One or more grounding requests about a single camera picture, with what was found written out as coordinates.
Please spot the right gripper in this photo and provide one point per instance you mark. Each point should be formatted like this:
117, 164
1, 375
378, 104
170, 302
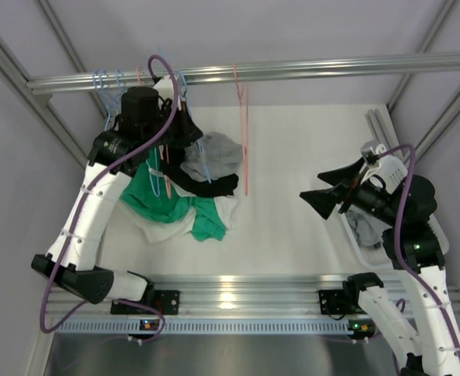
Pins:
324, 200

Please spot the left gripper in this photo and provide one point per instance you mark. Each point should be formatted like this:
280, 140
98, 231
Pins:
188, 131

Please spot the grey tank top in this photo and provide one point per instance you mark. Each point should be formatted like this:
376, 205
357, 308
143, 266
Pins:
366, 229
223, 157

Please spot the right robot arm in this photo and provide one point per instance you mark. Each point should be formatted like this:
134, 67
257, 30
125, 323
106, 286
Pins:
405, 202

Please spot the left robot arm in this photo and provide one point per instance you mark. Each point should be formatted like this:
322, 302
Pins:
149, 117

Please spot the black tank top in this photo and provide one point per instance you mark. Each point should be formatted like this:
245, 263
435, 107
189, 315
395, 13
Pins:
171, 167

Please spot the green tank top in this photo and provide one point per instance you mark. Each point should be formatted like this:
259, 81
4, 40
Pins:
147, 196

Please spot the white tank top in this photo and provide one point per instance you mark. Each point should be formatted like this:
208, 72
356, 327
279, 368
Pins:
157, 233

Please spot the white plastic basket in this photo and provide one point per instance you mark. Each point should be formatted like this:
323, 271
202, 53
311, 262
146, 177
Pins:
375, 259

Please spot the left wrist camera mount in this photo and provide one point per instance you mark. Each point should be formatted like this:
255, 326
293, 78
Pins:
168, 88

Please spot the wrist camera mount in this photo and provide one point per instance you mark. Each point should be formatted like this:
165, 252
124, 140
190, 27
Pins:
387, 172
168, 88

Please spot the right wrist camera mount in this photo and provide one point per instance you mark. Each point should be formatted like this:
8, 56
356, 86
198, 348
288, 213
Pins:
387, 172

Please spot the right frame strut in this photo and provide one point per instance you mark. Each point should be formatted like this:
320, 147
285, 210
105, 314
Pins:
422, 108

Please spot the frame strut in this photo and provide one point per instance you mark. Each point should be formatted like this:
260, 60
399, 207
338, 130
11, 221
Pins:
39, 61
422, 108

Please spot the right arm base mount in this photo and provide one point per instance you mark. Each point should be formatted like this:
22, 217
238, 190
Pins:
334, 302

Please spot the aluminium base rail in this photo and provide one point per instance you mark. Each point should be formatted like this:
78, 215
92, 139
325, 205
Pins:
242, 296

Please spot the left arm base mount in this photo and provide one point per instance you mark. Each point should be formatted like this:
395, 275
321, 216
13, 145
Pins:
165, 302

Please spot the aluminium hanging rail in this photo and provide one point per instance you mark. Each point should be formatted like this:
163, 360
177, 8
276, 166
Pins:
269, 71

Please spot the white slotted cable duct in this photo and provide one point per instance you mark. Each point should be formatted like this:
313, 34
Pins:
213, 326

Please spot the left frame strut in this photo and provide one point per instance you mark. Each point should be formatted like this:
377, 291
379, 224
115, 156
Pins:
39, 61

